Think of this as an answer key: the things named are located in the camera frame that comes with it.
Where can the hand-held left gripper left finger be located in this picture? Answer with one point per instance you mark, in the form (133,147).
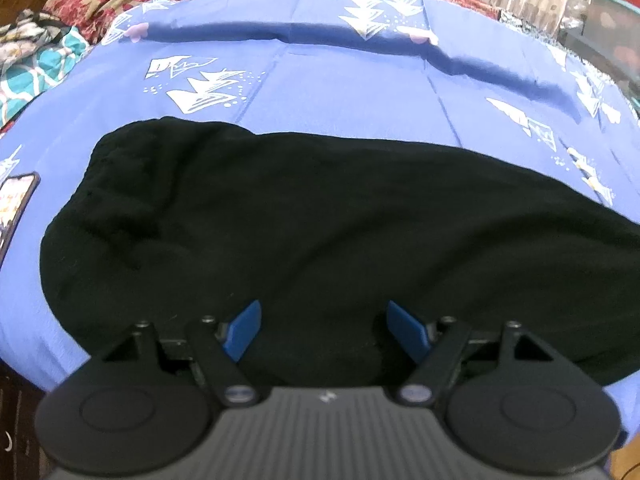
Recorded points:
(247,325)

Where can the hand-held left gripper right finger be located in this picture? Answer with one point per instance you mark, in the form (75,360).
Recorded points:
(405,327)

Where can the black pants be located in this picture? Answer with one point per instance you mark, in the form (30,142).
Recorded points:
(325,240)

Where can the blue printed bedsheet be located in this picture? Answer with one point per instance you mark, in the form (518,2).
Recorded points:
(350,85)

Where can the dark striped cloth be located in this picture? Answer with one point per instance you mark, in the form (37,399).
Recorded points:
(17,425)

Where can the smartphone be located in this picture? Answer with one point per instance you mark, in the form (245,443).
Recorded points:
(15,205)

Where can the teal patterned cloth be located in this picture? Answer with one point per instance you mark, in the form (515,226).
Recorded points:
(45,70)

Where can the clear plastic storage box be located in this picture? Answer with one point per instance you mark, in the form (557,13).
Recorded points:
(610,25)

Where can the grey floral cloth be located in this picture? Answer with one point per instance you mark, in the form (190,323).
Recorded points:
(25,35)

